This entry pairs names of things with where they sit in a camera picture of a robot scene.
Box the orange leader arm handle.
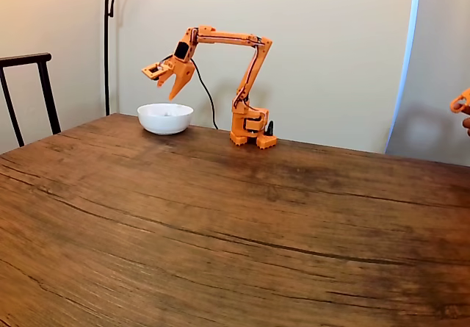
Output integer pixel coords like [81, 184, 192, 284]
[449, 87, 470, 115]

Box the white bowl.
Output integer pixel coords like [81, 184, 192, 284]
[137, 102, 195, 136]

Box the black floor lamp pole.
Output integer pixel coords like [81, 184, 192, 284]
[104, 0, 124, 117]

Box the black chair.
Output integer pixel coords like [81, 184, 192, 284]
[0, 52, 62, 148]

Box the orange camera bracket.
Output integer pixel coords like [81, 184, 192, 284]
[141, 61, 173, 82]

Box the black cable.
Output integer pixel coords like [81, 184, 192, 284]
[189, 59, 220, 131]

